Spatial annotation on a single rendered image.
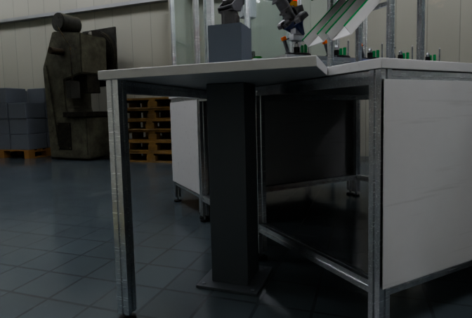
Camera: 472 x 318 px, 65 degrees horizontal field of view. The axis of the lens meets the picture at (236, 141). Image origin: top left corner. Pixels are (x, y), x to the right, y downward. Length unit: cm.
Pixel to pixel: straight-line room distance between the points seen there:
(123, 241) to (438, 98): 113
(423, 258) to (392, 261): 14
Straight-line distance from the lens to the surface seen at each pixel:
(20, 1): 907
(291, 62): 102
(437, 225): 141
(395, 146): 119
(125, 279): 139
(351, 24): 147
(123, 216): 131
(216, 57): 150
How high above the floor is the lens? 72
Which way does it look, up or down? 5 degrees down
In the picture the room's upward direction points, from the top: 1 degrees counter-clockwise
